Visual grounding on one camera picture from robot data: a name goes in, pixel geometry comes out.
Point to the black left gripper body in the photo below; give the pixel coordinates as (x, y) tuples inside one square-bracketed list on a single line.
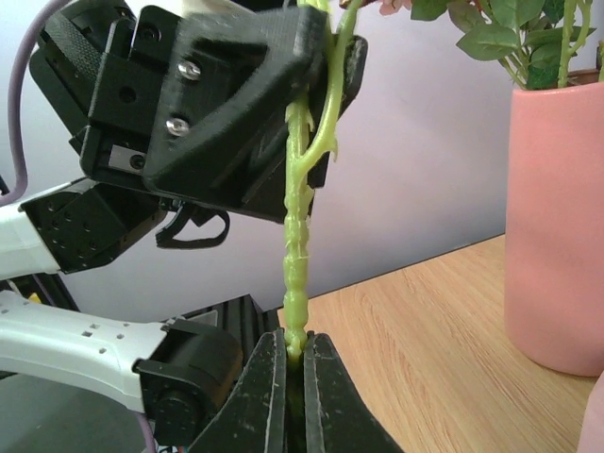
[(101, 67)]

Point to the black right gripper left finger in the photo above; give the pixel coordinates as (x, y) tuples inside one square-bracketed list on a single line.
[(253, 417)]

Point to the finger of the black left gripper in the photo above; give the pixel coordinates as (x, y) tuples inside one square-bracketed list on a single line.
[(286, 190), (228, 78)]

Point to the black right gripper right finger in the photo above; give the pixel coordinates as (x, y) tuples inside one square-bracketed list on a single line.
[(336, 417)]

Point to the pink double rose stem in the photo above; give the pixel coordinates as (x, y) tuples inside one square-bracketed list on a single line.
[(296, 275)]

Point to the pink wrapping paper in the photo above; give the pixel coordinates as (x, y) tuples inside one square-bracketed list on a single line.
[(591, 439)]

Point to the pink cylindrical vase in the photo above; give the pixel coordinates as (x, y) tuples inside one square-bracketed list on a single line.
[(553, 285)]

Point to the pink carnation stem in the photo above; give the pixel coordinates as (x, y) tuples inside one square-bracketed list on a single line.
[(534, 41)]

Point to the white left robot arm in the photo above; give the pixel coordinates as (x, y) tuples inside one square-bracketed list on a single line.
[(123, 240)]

